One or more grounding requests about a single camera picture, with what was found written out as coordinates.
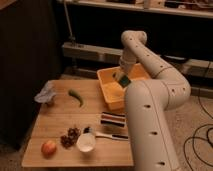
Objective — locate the upper shelf board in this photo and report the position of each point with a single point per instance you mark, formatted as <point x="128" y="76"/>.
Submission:
<point x="140" y="8"/>

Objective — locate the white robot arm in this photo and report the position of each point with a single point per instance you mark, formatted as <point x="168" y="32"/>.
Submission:
<point x="152" y="86"/>

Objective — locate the metal shelf rail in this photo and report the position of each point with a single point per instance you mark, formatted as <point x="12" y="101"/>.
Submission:
<point x="192" y="67"/>

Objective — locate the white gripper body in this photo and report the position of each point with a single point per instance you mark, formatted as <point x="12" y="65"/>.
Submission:
<point x="119" y="73"/>

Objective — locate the crumpled grey cloth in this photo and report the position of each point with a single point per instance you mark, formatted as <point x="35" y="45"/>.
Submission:
<point x="46" y="95"/>

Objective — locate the bunch of dark grapes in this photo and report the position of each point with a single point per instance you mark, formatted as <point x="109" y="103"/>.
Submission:
<point x="70" y="138"/>

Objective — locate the green sponge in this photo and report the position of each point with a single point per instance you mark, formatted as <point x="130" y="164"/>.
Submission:
<point x="123" y="81"/>

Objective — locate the striped handle spoon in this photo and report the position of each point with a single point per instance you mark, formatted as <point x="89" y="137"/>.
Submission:
<point x="105" y="135"/>

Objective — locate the green chili pepper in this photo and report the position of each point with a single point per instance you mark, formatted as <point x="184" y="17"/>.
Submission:
<point x="77" y="96"/>

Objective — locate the metal pole stand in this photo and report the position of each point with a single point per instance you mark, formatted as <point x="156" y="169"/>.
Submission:
<point x="71" y="36"/>

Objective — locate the white bowl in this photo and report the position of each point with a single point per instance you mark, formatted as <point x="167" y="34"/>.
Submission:
<point x="86" y="142"/>

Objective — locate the yellow plastic tray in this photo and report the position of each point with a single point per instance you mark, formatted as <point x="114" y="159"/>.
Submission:
<point x="113" y="93"/>

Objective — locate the red apple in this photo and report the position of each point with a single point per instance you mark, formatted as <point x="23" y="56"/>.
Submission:
<point x="48" y="148"/>

